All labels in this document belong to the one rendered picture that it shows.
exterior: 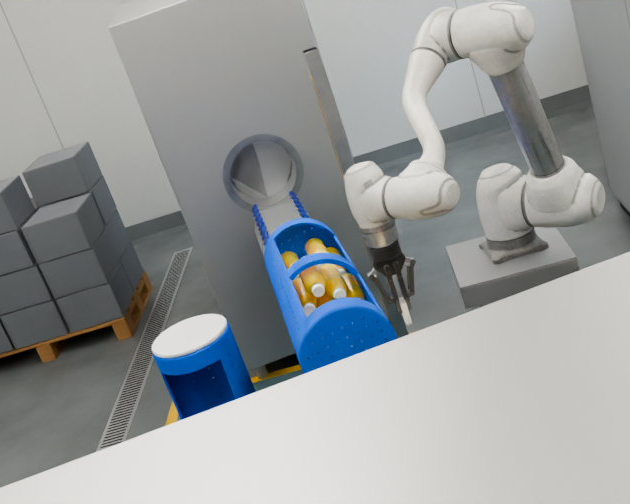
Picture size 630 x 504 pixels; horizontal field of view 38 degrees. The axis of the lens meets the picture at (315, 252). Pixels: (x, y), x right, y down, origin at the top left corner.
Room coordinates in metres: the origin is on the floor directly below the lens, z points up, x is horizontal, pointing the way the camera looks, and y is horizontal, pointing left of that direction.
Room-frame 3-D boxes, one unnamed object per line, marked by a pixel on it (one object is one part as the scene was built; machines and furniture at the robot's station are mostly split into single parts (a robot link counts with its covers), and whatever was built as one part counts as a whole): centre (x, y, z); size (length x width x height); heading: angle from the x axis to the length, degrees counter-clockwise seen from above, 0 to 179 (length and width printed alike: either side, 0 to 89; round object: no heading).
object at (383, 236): (2.17, -0.17, 1.47); 0.09 x 0.09 x 0.06
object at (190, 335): (2.96, 0.51, 1.03); 0.28 x 0.28 x 0.01
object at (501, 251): (2.71, -0.61, 1.09); 0.22 x 0.18 x 0.06; 0
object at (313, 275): (2.76, 0.03, 1.16); 0.19 x 0.07 x 0.07; 3
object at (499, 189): (2.69, -0.62, 1.23); 0.18 x 0.16 x 0.22; 47
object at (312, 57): (3.79, -0.25, 0.85); 0.06 x 0.06 x 1.70; 3
